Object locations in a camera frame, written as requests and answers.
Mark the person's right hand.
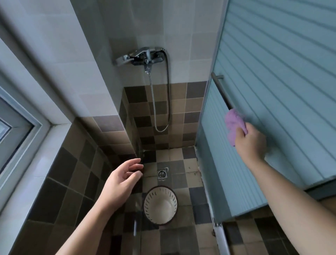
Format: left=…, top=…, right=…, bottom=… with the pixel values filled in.
left=234, top=122, right=268, bottom=163

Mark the person's left hand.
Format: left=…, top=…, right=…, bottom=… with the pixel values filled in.
left=97, top=158, right=144, bottom=211

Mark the purple cleaning cloth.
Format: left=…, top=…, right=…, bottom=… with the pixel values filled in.
left=225, top=108, right=248, bottom=147

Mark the person's left forearm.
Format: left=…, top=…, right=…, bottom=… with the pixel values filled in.
left=56, top=201, right=119, bottom=255

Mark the person's right forearm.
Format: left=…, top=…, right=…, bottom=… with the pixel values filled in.
left=244, top=157, right=336, bottom=255

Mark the white slotted waste basket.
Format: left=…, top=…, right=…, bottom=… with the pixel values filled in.
left=143, top=185, right=178, bottom=226

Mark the chrome shower faucet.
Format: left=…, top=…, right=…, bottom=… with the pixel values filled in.
left=114, top=47, right=167, bottom=73

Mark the blue ribbed shower door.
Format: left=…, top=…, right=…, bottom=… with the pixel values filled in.
left=195, top=0, right=336, bottom=217

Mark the metal shower hose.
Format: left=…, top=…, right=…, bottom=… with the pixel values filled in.
left=149, top=50, right=171, bottom=132

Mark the white window frame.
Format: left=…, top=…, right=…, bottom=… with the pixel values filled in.
left=0, top=37, right=72, bottom=213

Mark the metal door handle bar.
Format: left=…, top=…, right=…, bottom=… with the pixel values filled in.
left=211, top=73, right=235, bottom=110

